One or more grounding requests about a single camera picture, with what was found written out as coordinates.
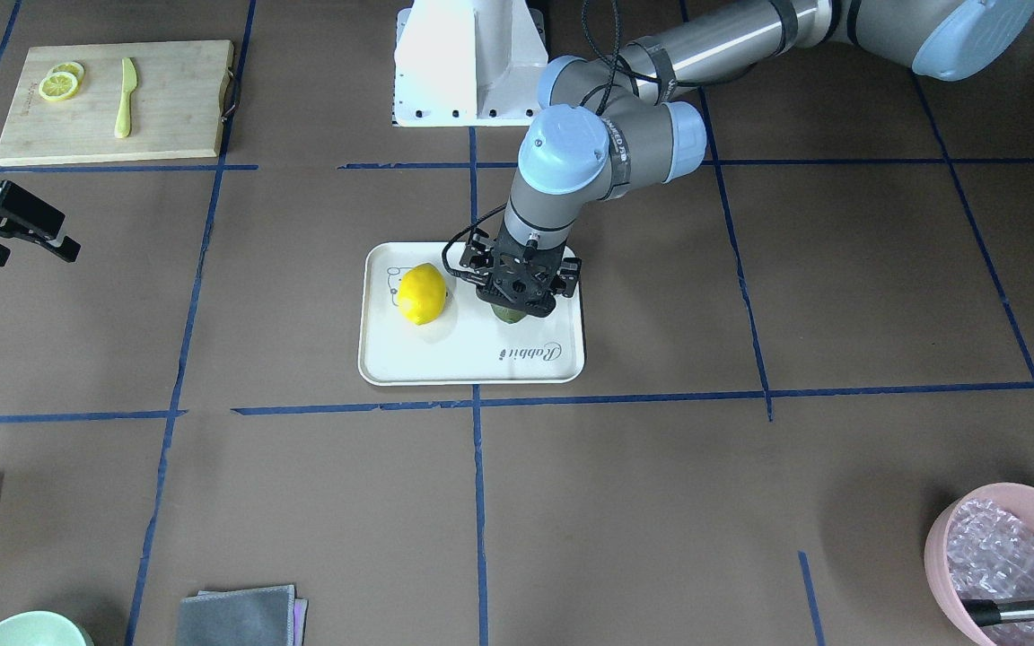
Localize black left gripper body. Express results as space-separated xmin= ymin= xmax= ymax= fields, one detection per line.
xmin=477 ymin=236 xmax=562 ymax=319

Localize green lime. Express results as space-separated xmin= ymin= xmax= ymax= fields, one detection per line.
xmin=491 ymin=305 xmax=528 ymax=326

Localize yellow lemon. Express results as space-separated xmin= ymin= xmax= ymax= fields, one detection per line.
xmin=397 ymin=263 xmax=447 ymax=326

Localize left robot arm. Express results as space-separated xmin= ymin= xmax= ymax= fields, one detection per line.
xmin=449 ymin=1 xmax=1034 ymax=324

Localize cream rabbit print tray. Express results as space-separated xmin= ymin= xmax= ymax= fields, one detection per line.
xmin=357 ymin=241 xmax=585 ymax=386

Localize lemon slice front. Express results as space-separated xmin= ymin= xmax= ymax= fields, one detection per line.
xmin=38 ymin=71 xmax=81 ymax=102

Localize lemon slice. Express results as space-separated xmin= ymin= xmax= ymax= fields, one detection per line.
xmin=38 ymin=71 xmax=81 ymax=102
xmin=47 ymin=61 xmax=85 ymax=82

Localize lemon slice back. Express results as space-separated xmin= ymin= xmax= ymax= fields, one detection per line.
xmin=47 ymin=61 xmax=85 ymax=82

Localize yellow plastic knife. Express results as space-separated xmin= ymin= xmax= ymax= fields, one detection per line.
xmin=112 ymin=57 xmax=138 ymax=139

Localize bamboo cutting board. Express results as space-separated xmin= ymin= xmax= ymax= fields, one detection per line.
xmin=0 ymin=39 xmax=234 ymax=165

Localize mint green bowl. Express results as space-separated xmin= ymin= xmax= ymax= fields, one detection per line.
xmin=0 ymin=610 xmax=94 ymax=646

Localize grey folded cloth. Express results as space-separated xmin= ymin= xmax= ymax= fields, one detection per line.
xmin=175 ymin=584 xmax=308 ymax=645

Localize clear bubble wrap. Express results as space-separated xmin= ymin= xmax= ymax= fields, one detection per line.
xmin=945 ymin=499 xmax=1034 ymax=646

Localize black and silver tongs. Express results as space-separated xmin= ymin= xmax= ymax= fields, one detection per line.
xmin=961 ymin=598 xmax=1034 ymax=628

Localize pink bowl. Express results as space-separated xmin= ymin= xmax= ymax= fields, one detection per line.
xmin=924 ymin=483 xmax=1034 ymax=646

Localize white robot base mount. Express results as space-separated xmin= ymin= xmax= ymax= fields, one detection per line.
xmin=391 ymin=1 xmax=548 ymax=128

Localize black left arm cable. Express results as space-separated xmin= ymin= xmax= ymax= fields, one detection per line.
xmin=440 ymin=0 xmax=714 ymax=279

